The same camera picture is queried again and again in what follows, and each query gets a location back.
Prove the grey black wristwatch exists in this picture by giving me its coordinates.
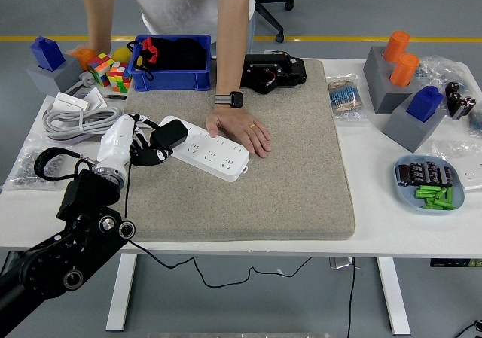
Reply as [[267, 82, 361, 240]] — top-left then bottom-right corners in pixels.
[[214, 90, 244, 109]]

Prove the black capacitor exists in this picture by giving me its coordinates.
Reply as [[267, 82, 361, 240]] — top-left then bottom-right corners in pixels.
[[437, 166, 453, 187], [409, 161, 426, 185], [424, 160, 441, 185], [398, 163, 412, 187]]

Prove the clear bag of screws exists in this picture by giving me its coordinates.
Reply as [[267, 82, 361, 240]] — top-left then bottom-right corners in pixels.
[[2, 136, 71, 192]]

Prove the lavender plate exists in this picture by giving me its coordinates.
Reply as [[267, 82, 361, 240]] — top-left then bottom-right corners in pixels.
[[43, 106, 97, 146]]

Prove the colourful puzzle cube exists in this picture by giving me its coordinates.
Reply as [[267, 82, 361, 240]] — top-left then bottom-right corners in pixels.
[[87, 53, 116, 87], [107, 62, 133, 93]]

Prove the black plug with cord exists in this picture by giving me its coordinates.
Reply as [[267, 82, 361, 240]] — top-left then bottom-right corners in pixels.
[[124, 119, 314, 289]]

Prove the yellow ball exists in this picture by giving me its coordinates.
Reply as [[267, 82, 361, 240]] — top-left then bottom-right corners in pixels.
[[111, 47, 132, 65]]

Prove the blue plastic bin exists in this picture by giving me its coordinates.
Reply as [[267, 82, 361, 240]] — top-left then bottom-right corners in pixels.
[[124, 34, 212, 93]]

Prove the black floor cable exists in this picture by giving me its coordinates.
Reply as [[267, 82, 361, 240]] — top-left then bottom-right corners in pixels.
[[453, 318, 482, 338]]

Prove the grey-brown mat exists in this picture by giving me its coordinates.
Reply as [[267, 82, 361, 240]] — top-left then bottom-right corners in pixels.
[[95, 59, 357, 243]]

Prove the blue block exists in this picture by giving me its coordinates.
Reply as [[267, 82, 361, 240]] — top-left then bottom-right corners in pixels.
[[405, 85, 445, 123], [29, 35, 66, 72]]

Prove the person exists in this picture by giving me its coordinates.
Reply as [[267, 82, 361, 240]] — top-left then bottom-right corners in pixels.
[[122, 0, 257, 53]]

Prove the light blue plate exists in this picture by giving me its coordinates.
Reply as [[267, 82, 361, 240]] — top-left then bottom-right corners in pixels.
[[393, 154, 466, 216]]

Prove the black electronic device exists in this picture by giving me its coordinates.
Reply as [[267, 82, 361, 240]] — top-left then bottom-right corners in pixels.
[[239, 50, 308, 95]]

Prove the white square card box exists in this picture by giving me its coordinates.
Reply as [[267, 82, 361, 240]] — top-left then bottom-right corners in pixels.
[[81, 86, 108, 111]]

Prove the crumpled clear plastic bag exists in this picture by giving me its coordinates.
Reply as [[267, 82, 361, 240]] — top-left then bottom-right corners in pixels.
[[413, 54, 482, 102]]

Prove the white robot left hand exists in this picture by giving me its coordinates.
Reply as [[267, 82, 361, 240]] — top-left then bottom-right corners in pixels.
[[92, 112, 175, 174]]

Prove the orange cylinder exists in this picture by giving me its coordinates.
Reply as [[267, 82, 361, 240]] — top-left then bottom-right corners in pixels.
[[383, 30, 410, 63], [389, 53, 420, 87]]

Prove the black hanging cable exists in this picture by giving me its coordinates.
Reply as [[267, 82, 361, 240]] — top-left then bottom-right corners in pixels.
[[346, 257, 357, 338]]

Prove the grey two-hole block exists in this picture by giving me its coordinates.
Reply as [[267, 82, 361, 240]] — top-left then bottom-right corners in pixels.
[[363, 46, 421, 115]]

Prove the person's right hand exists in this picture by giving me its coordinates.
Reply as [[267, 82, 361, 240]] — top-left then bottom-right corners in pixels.
[[66, 43, 113, 57]]

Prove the person's left hand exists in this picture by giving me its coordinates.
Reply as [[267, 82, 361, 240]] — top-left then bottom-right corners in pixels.
[[206, 105, 273, 160]]

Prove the white table leg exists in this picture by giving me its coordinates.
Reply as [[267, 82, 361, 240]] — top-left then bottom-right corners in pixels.
[[105, 254, 137, 332], [376, 257, 411, 336]]

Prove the clear bag white part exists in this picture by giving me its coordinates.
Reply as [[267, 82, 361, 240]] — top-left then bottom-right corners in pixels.
[[431, 138, 482, 192]]

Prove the clear bag of resistors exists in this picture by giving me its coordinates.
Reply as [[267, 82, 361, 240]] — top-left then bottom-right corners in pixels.
[[325, 73, 369, 123]]

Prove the orange cup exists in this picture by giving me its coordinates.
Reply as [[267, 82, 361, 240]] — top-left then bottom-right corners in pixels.
[[71, 48, 98, 72]]

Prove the grey block holder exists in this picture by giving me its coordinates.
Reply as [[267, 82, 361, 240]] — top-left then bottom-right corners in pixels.
[[383, 95, 447, 154], [26, 53, 84, 96]]

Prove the white power strip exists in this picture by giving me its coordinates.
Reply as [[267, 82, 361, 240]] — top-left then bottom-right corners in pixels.
[[157, 115, 251, 183]]

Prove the large dark capacitor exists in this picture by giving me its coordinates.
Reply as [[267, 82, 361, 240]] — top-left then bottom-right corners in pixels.
[[453, 95, 477, 121], [445, 81, 463, 117]]

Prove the black cloth pouch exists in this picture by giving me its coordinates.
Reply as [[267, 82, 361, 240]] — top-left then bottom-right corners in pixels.
[[156, 36, 208, 71]]

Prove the black table control panel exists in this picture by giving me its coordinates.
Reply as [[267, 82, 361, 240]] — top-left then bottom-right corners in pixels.
[[430, 258, 482, 268]]

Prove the grey metal bracket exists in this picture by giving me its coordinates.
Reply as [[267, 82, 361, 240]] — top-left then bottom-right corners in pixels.
[[329, 257, 361, 270]]

